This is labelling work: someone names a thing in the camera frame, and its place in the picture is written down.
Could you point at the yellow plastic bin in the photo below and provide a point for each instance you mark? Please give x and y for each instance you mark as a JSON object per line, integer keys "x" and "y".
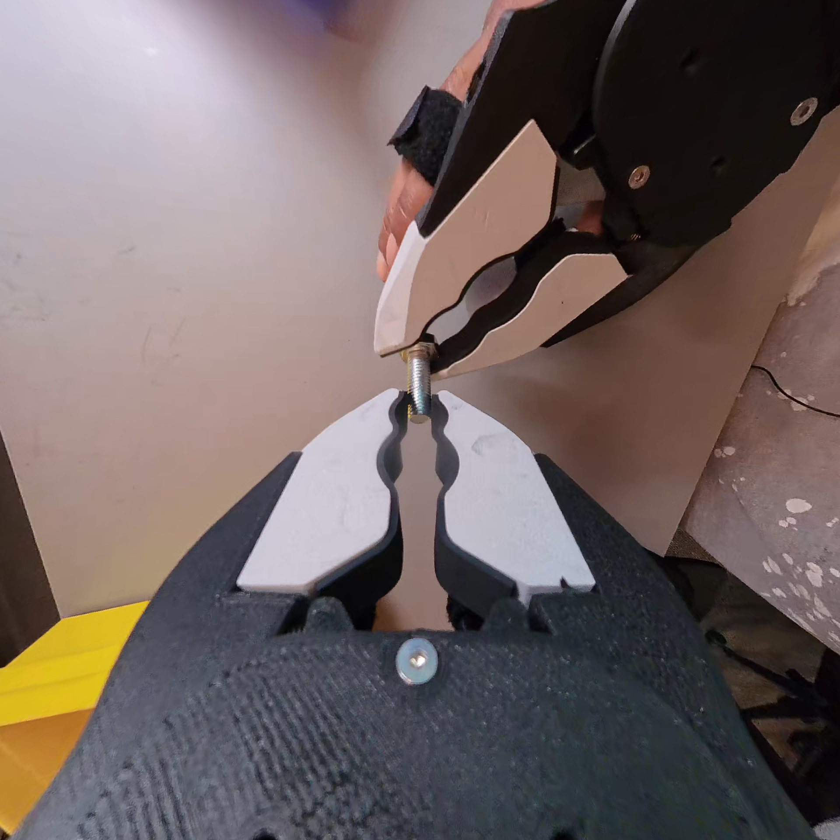
{"x": 65, "y": 656}

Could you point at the silver hex bolt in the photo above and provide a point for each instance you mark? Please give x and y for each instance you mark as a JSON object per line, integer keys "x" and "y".
{"x": 418, "y": 387}

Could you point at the person's right hand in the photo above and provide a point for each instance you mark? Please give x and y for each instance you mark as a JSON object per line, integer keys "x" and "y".
{"x": 400, "y": 216}

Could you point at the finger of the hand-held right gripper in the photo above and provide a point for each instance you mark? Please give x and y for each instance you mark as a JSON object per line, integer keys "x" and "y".
{"x": 564, "y": 295}
{"x": 485, "y": 216}

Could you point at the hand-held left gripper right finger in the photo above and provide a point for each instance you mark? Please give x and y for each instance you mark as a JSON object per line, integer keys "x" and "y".
{"x": 505, "y": 505}

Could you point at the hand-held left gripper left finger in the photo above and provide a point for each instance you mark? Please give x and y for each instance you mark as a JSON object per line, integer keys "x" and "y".
{"x": 328, "y": 505}

